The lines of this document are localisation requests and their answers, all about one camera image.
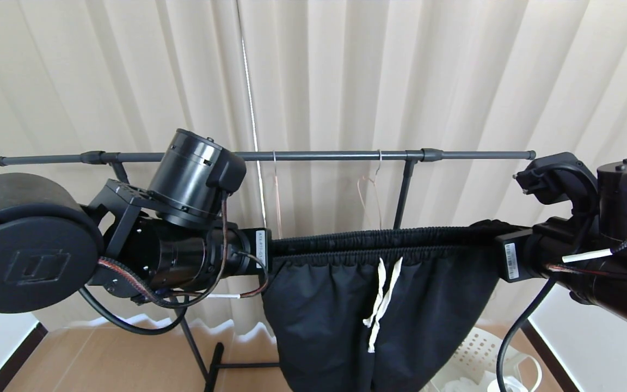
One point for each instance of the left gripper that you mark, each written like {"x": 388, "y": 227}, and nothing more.
{"x": 183, "y": 256}

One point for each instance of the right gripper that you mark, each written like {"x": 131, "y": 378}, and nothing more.
{"x": 613, "y": 288}

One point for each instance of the pink clothes hanger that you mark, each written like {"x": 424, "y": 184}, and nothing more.
{"x": 379, "y": 160}
{"x": 277, "y": 201}

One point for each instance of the black shorts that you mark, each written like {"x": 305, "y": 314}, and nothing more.
{"x": 324, "y": 316}

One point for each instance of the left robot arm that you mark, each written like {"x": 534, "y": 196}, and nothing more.
{"x": 30, "y": 245}

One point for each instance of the white laundry basket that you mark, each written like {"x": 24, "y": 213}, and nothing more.
{"x": 477, "y": 348}

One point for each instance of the black clothes rack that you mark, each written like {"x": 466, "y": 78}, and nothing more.
{"x": 319, "y": 155}

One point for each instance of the beige curtain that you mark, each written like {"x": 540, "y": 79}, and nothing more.
{"x": 455, "y": 81}

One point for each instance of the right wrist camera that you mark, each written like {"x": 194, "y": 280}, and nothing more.
{"x": 558, "y": 177}

